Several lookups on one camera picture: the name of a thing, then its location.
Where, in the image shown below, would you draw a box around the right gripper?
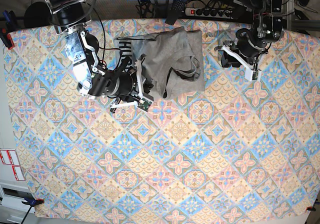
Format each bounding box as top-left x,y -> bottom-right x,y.
88,65 -> 154,102

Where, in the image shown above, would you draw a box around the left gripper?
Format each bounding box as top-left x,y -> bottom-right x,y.
218,35 -> 268,68

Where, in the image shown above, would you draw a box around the grey T-shirt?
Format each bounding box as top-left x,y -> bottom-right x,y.
113,27 -> 205,101

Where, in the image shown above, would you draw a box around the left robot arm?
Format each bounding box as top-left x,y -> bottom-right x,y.
223,0 -> 284,69

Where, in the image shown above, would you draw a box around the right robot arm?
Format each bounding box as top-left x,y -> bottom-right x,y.
44,0 -> 154,108

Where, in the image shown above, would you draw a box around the white power strip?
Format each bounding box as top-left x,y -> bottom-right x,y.
184,7 -> 233,19

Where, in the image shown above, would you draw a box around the black brush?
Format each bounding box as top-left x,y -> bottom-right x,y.
165,0 -> 186,26

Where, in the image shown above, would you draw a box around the patterned tablecloth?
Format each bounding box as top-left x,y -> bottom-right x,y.
3,20 -> 320,224

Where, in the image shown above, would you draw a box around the black round stool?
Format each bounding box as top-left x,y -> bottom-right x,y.
23,1 -> 51,29

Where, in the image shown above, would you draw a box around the blue clamp top left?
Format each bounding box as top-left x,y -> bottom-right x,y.
0,10 -> 16,50

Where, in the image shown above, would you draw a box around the blue clamp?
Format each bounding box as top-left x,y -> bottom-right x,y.
21,198 -> 45,224
0,10 -> 16,50

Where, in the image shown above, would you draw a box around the red white labels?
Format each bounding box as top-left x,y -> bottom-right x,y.
0,149 -> 25,182

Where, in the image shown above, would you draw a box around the blue clamp bottom left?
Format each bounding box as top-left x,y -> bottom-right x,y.
21,198 -> 45,224

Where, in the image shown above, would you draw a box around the red clamp bottom right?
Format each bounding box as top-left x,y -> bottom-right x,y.
306,206 -> 316,212

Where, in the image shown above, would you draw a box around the white drawer cabinet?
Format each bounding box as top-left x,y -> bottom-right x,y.
0,180 -> 34,224

